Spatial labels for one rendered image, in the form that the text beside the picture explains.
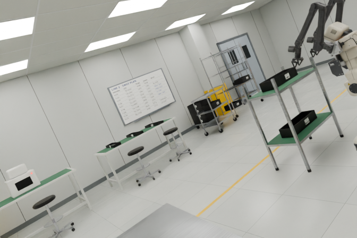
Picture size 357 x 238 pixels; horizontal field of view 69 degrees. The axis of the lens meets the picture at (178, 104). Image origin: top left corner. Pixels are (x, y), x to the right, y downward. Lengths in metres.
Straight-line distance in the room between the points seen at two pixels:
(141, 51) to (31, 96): 3.10
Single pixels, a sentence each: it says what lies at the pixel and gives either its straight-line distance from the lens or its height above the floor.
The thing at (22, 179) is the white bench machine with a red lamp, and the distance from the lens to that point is 5.26.
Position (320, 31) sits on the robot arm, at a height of 1.37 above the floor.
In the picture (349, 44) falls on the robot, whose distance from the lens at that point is 2.94.
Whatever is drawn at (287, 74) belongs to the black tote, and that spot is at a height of 1.02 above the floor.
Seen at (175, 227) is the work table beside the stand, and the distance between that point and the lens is 1.43.
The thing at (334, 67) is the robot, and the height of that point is 0.98.
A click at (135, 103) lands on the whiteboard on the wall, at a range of 7.25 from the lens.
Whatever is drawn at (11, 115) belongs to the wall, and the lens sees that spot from 6.66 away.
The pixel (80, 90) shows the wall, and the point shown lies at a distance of 6.91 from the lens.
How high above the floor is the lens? 1.44
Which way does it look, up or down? 4 degrees down
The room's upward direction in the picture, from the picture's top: 24 degrees counter-clockwise
